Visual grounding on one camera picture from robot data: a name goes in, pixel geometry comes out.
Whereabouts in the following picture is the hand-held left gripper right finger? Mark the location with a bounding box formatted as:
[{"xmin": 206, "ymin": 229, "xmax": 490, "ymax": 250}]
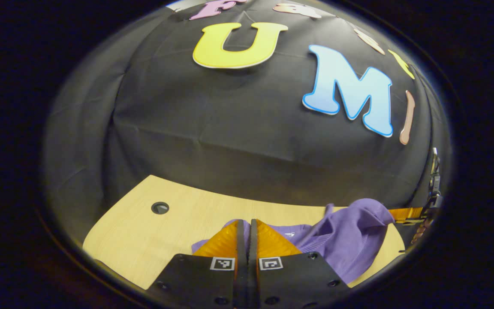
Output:
[{"xmin": 247, "ymin": 219, "xmax": 352, "ymax": 309}]

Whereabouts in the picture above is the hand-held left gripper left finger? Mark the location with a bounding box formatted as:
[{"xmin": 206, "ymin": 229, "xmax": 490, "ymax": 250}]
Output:
[{"xmin": 145, "ymin": 219, "xmax": 248, "ymax": 309}]

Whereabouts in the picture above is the purple button shirt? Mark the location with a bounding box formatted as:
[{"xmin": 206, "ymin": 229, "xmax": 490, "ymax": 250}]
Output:
[{"xmin": 191, "ymin": 198, "xmax": 395, "ymax": 285}]

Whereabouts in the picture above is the black backdrop cloth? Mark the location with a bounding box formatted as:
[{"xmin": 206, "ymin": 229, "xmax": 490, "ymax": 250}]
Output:
[{"xmin": 43, "ymin": 0, "xmax": 449, "ymax": 241}]

